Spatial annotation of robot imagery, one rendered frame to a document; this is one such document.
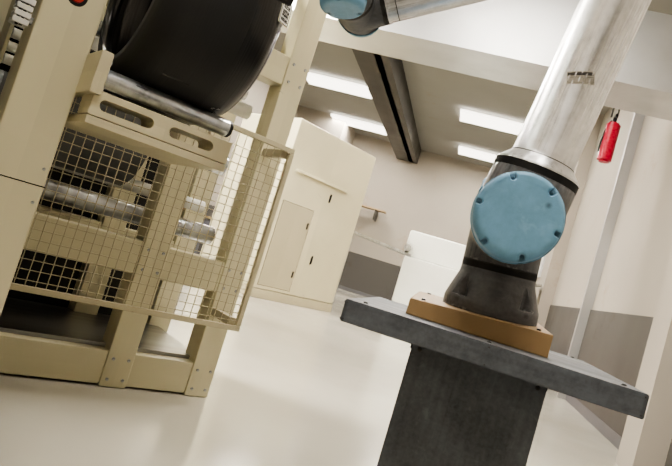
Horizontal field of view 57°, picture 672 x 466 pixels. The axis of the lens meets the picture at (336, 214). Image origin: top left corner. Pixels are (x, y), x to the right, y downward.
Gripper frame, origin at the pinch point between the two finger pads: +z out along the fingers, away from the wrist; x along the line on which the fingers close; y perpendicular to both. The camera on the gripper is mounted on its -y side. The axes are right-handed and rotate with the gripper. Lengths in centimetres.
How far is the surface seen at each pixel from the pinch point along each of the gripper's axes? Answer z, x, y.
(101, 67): 14.2, 24.7, -30.7
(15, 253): 31, 27, -74
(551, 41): 140, -309, 164
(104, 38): 47, 18, -13
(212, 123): 18.1, -5.7, -31.7
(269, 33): 3.5, -7.3, -9.5
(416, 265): 487, -572, 25
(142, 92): 18.0, 13.4, -31.3
